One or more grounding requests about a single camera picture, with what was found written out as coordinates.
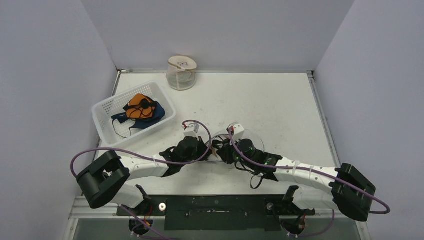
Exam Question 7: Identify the beige lace bra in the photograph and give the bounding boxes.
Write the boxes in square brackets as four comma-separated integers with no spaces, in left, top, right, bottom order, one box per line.
[211,147,219,159]

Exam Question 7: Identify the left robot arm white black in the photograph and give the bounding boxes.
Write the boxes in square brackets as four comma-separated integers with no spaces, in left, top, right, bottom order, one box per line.
[71,136,212,216]

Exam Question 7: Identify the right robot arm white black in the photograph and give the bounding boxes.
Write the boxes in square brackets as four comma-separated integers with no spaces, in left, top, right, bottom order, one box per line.
[212,138,376,222]

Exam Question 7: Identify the navy blue bra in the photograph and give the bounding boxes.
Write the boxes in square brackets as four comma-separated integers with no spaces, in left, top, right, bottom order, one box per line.
[111,99,166,138]

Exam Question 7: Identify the white mesh bag beige trim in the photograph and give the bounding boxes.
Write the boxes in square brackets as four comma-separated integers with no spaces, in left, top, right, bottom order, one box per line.
[166,55,198,91]

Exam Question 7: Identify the white perforated plastic basket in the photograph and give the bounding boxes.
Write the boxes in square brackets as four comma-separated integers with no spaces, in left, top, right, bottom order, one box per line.
[92,81,176,147]

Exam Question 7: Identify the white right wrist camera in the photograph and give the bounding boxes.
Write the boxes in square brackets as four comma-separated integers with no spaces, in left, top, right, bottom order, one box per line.
[227,122,245,141]

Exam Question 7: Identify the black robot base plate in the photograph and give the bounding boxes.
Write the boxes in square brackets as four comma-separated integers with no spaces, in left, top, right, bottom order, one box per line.
[131,194,316,231]

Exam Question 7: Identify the orange bra black straps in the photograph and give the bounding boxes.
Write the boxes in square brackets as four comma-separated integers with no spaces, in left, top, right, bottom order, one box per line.
[122,93,158,120]

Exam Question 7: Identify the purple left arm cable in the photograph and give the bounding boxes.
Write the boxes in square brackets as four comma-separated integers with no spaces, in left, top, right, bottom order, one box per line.
[70,119,213,240]

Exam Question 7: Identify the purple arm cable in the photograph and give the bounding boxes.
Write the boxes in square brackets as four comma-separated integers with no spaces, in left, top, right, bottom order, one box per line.
[227,127,391,239]
[70,119,213,240]

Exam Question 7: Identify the aluminium front frame rail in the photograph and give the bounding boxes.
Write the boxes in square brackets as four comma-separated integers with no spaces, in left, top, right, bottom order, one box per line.
[67,195,368,220]

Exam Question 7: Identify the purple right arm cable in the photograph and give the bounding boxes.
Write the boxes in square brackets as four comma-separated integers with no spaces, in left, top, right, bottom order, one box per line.
[227,127,391,239]

